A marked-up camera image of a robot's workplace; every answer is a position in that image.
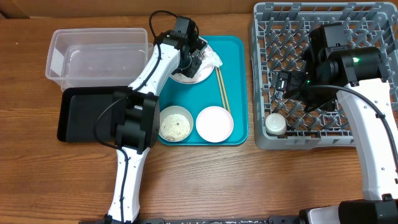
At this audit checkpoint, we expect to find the clear plastic wrap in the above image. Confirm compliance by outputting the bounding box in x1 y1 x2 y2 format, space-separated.
208 51 223 68

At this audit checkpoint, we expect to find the pale green cup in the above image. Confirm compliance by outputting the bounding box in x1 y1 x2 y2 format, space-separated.
265 113 287 136

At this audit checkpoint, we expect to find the grey-green bowl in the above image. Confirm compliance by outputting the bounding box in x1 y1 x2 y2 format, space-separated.
159 106 193 143

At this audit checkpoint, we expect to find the pink bowl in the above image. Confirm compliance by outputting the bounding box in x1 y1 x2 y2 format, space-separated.
196 106 234 143

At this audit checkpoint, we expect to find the cooked rice pile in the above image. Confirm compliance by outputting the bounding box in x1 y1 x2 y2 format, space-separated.
160 114 190 141

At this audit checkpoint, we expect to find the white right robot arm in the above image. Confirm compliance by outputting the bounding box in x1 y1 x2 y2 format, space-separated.
275 47 397 223

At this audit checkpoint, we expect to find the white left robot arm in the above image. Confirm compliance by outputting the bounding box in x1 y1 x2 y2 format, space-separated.
104 30 207 223

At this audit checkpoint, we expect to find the pink round plate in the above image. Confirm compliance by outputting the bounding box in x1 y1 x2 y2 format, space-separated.
170 37 215 84

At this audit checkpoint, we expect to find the grey dish rack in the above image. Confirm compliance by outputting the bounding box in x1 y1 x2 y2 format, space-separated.
250 2 397 149

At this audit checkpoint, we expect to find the teal plastic tray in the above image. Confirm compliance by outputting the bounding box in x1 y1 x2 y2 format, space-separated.
159 35 249 146

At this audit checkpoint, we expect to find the clear plastic bin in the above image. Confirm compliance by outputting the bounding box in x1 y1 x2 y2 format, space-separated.
45 28 153 90

